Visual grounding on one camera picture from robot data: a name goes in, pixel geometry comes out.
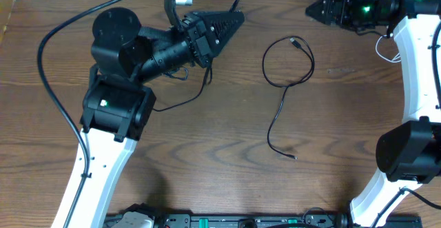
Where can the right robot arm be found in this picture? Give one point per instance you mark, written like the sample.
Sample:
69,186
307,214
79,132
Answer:
408,156

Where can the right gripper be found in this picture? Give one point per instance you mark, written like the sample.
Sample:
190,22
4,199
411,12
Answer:
343,11

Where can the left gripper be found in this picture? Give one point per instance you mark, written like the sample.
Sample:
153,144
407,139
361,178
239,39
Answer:
201,43

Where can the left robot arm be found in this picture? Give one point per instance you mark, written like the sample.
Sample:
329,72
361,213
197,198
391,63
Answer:
118,104

